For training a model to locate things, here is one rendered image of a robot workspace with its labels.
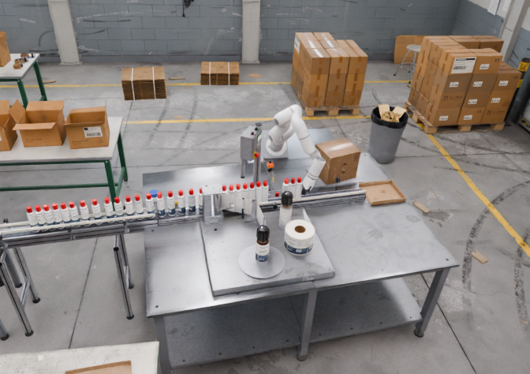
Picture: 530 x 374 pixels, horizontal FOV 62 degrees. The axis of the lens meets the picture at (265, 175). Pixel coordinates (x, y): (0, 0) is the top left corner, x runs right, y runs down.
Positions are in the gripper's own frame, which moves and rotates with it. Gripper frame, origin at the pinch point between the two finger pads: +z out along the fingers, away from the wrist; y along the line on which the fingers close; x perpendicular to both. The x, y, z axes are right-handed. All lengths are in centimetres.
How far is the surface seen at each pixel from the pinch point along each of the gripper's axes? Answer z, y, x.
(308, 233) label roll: -3, 54, -17
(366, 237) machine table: -1, 47, 36
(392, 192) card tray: -17, 0, 78
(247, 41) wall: 29, -527, 81
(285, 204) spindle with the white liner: -6.0, 30.9, -29.0
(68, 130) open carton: 60, -124, -176
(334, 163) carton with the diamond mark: -21.3, -18.5, 25.7
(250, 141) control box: -32, 0, -59
